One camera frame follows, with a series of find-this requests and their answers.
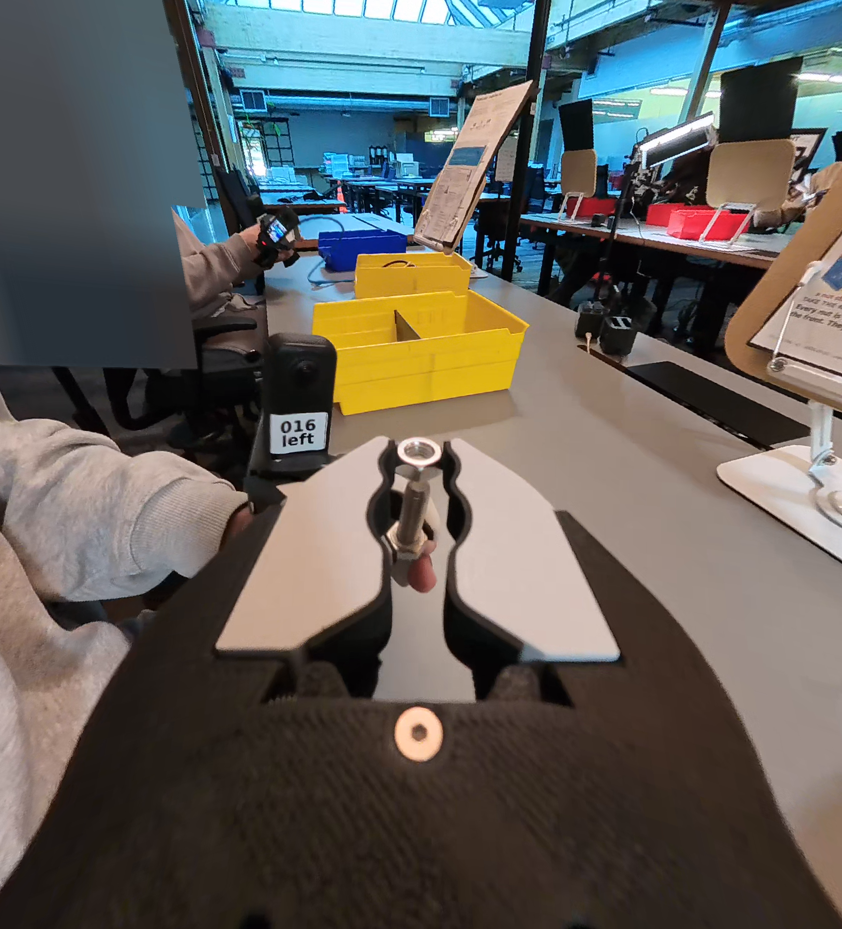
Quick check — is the grey desk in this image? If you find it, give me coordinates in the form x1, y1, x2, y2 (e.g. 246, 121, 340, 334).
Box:
261, 247, 842, 929

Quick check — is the office desk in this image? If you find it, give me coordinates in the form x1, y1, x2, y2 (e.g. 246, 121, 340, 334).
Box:
521, 214, 785, 291

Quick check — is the person's left forearm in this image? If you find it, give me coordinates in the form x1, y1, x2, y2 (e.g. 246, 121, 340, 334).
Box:
0, 366, 251, 603

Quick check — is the black office chair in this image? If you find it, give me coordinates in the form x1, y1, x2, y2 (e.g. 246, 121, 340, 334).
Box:
102, 312, 262, 451

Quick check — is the black flat desk panel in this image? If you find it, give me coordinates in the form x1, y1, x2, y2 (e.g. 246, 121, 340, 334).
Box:
624, 360, 810, 450

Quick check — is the white document stand with board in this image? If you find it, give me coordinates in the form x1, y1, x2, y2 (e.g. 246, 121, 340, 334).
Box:
717, 141, 842, 589

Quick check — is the tan board stand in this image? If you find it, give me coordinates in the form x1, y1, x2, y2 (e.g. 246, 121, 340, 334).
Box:
704, 58, 799, 240
559, 98, 600, 219

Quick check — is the yellow plastic bin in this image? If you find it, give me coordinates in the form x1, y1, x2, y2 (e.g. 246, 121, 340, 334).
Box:
354, 252, 473, 300
312, 290, 529, 416

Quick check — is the person's left hand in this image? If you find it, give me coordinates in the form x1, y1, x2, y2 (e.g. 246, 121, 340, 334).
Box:
219, 504, 439, 594

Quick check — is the blue plastic bin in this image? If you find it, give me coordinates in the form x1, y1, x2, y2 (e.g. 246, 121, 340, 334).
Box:
317, 229, 407, 272

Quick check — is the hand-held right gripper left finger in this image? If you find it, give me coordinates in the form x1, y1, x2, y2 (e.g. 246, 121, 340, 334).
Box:
215, 435, 395, 656

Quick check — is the black pillar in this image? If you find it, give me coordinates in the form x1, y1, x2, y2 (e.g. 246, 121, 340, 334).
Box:
501, 0, 553, 280

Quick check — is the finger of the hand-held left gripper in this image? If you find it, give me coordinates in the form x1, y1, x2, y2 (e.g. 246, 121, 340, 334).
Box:
390, 501, 442, 587

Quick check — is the person's grey sweatshirt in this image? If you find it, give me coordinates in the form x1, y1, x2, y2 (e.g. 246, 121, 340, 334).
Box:
0, 494, 153, 929

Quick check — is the steel bolt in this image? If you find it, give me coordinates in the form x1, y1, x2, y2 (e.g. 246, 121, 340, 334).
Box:
385, 468, 436, 563

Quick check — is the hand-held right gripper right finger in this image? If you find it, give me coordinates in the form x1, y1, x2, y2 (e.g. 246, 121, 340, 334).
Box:
441, 439, 621, 663

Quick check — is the cardboard document stand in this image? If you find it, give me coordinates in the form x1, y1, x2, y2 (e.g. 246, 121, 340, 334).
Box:
414, 80, 538, 255

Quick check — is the desk light bar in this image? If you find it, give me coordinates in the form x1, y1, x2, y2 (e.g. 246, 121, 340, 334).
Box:
595, 112, 716, 306

